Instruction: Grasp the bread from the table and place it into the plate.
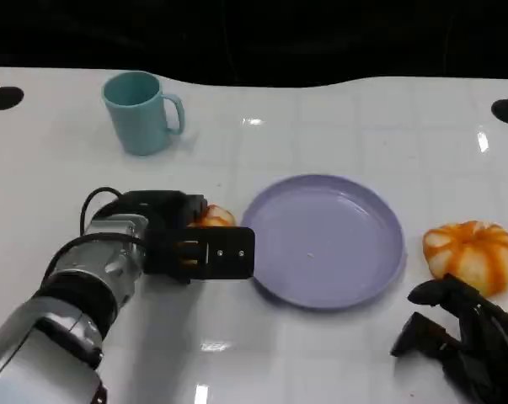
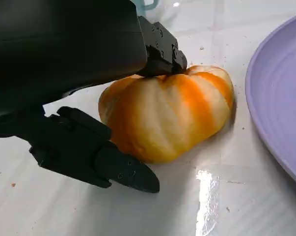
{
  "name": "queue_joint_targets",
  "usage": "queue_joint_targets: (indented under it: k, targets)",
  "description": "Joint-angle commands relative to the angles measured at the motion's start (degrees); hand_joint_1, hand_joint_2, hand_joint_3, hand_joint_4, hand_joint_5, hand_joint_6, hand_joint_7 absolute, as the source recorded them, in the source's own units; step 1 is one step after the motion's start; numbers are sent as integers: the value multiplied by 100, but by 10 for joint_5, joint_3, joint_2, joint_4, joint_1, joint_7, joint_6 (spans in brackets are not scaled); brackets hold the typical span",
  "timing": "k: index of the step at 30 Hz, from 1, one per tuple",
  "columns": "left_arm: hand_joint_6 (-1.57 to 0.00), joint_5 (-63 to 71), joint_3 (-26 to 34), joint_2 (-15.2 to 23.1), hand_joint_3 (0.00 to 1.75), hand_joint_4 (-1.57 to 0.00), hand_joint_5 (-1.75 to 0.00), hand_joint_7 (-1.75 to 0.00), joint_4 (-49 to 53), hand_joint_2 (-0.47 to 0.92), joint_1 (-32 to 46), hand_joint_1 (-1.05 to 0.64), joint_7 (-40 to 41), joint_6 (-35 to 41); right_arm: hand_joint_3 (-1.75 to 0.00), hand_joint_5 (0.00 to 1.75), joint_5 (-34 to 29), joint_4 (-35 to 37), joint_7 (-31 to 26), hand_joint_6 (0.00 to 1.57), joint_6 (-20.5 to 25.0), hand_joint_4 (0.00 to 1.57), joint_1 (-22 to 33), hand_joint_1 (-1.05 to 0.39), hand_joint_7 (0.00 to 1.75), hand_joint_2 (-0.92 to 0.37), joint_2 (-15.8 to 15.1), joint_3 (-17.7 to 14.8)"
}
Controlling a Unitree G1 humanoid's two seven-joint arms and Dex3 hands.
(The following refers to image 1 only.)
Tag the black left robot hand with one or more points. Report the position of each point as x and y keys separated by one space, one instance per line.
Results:
x=165 y=208

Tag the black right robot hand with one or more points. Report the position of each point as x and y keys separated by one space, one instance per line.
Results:
x=489 y=357

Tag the pale green mug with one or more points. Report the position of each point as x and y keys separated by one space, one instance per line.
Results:
x=135 y=118

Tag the lilac plate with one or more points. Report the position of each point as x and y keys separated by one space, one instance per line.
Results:
x=321 y=240

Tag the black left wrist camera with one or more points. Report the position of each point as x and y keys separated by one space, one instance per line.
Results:
x=228 y=252

